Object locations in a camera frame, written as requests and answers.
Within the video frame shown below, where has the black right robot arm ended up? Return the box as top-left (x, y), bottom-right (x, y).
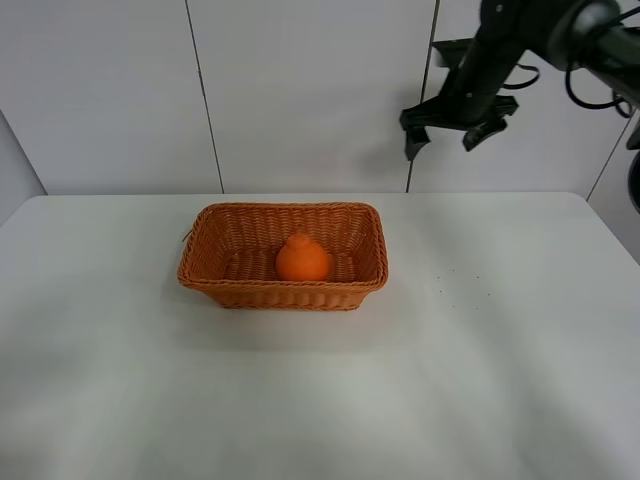
top-left (399, 1), bottom-right (639, 160)

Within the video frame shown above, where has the black cable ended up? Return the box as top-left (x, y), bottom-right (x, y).
top-left (502, 14), bottom-right (640, 120)

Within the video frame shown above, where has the orange with stem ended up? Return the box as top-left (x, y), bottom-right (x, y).
top-left (275, 231), bottom-right (330, 282)

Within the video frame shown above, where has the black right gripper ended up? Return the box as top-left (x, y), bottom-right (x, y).
top-left (400, 1), bottom-right (524, 161)

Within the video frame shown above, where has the orange woven wicker basket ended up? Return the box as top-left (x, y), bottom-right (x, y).
top-left (177, 202), bottom-right (389, 311)

